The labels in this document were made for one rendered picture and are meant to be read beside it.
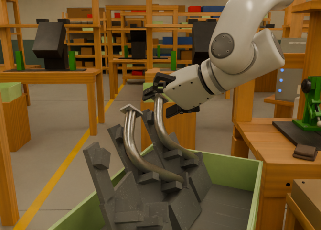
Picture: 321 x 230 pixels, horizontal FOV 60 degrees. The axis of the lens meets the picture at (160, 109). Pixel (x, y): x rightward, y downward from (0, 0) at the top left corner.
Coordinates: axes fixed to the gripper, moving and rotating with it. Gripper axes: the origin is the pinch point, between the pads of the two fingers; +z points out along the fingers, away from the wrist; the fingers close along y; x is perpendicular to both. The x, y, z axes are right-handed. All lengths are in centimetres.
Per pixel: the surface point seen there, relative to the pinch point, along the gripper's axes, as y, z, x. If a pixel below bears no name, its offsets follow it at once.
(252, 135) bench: -80, 7, -33
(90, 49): -292, 637, -738
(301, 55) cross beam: -92, -26, -82
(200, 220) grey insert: -29.9, 7.5, 21.1
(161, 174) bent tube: -13.1, 9.1, 12.5
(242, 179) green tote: -46.8, 0.6, 4.1
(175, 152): -20.1, 9.8, 2.4
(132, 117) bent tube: 0.4, 9.0, 0.8
